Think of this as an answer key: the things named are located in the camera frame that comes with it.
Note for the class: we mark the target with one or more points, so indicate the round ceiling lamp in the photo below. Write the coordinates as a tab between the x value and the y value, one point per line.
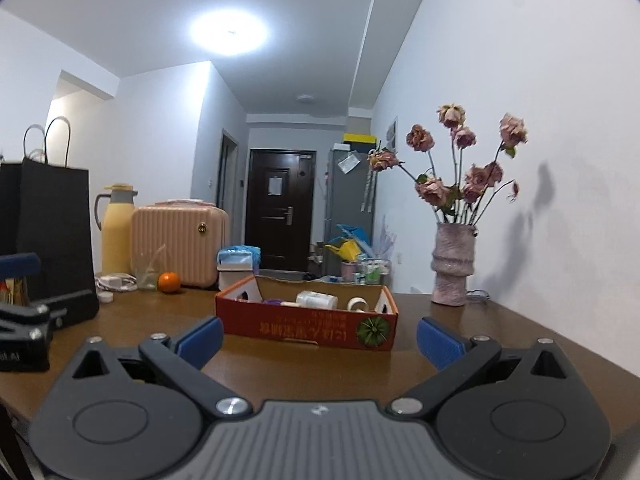
229	32

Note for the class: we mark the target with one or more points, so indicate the white labelled plastic jar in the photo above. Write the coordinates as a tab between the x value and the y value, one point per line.
315	300

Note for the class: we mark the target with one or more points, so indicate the clear glass cup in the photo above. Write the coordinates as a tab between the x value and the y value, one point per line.
145	280

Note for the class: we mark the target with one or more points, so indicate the yellow box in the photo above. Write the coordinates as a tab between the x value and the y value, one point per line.
359	137

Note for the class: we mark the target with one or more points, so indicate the wall picture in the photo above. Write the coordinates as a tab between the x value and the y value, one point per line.
392	132

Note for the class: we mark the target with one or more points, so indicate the dark brown entrance door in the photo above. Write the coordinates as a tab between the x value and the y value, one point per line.
280	235

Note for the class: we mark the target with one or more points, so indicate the white tape roll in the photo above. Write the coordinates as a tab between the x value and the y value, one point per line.
351	304

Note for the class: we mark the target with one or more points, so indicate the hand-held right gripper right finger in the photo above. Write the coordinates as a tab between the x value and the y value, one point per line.
440	342

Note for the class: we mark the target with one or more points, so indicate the white storage box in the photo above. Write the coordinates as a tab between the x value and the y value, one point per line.
232	277

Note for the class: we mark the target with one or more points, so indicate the interior side door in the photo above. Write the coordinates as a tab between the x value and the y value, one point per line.
229	175

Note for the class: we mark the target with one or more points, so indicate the pink textured vase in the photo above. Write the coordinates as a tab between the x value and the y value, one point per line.
452	265

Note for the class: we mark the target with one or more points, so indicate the yellow thermos jug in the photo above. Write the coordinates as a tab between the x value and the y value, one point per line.
117	240

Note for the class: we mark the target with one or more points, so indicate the black paper bag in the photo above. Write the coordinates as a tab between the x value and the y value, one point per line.
55	225

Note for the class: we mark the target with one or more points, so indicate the blue folded frame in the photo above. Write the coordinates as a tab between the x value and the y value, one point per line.
350	230

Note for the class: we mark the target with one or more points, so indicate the black eyeglasses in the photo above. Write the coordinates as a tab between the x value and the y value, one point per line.
475	294

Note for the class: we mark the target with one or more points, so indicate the orange fruit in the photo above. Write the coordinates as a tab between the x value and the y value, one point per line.
169	282

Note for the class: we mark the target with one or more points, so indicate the small hallway ceiling lamp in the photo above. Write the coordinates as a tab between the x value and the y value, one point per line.
305	97

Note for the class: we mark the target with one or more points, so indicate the pale purple decoration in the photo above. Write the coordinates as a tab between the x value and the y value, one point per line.
387	237

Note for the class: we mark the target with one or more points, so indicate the pink ribbed suitcase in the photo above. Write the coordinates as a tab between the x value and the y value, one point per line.
175	245

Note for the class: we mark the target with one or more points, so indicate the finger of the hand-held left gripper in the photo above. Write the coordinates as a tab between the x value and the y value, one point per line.
75	307
20	264

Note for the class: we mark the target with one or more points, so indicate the bunch of dried roses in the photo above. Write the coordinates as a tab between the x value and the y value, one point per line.
432	190

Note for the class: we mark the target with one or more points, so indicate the paper note on refrigerator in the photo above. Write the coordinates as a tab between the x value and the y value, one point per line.
348	162

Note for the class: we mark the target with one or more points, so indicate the yellow watering can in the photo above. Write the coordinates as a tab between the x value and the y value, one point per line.
347	250

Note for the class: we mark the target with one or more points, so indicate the grey refrigerator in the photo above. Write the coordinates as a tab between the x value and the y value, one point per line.
345	200

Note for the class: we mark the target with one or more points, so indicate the storage rack with bottles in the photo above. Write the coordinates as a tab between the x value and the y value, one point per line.
367	270

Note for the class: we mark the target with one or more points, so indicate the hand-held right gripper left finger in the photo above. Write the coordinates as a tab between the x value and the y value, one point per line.
202	340

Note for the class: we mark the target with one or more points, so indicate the red cardboard box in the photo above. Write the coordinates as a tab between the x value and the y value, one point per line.
300	327

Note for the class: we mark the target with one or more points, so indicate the white paper on door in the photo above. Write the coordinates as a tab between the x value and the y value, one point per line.
275	185

